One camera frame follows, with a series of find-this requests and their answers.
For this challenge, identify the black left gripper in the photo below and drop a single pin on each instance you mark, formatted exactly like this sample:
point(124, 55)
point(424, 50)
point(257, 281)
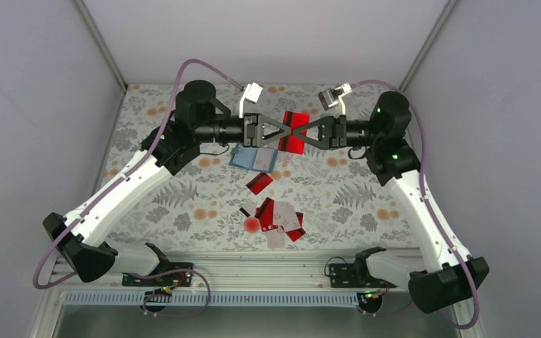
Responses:
point(253, 124)

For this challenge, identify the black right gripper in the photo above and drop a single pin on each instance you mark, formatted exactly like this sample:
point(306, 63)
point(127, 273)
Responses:
point(331, 132)

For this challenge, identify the red card with black stripe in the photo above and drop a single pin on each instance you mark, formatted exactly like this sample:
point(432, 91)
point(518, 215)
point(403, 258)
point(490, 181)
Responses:
point(291, 143)

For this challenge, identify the blue leather card holder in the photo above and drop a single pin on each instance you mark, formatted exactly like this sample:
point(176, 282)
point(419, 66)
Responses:
point(243, 157)

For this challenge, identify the white floral card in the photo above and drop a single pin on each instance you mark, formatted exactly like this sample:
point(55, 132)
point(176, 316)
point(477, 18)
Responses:
point(264, 160)
point(285, 158)

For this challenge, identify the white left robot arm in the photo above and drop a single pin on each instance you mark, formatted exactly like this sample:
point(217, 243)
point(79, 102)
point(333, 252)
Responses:
point(196, 117)

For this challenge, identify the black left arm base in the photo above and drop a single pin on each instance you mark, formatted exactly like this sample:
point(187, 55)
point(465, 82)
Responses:
point(165, 274)

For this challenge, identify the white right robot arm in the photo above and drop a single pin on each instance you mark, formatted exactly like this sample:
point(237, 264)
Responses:
point(447, 273)

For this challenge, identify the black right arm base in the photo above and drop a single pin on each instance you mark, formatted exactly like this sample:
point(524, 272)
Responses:
point(344, 275)

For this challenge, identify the white floral card on table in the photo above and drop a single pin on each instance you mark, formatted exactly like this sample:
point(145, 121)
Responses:
point(285, 158)

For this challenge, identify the small red card right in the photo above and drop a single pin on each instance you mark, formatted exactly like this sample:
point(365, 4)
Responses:
point(298, 217)

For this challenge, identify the white card with red circle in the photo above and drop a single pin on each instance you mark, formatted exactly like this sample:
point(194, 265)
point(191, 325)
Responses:
point(251, 223)

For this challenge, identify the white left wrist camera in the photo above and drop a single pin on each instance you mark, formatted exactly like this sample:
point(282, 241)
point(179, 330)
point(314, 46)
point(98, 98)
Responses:
point(250, 93)

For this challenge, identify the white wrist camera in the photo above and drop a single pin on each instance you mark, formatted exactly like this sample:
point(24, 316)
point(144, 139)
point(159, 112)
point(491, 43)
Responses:
point(333, 98)
point(250, 93)

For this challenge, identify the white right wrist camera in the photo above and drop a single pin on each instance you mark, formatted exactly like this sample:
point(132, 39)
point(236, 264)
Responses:
point(333, 98)

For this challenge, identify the aluminium rail frame front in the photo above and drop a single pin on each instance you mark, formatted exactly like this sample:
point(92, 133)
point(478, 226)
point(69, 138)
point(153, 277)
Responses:
point(274, 271)

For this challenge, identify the aluminium corner post left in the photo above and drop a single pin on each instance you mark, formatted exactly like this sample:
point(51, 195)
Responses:
point(98, 39)

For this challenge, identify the aluminium corner post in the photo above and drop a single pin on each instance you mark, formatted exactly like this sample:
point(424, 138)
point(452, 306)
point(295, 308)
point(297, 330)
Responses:
point(98, 39)
point(427, 45)

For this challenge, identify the aluminium corner post right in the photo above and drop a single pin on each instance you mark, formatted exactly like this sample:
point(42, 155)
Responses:
point(427, 45)

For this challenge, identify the white cable duct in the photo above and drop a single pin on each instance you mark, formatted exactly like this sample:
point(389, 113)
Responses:
point(217, 298)

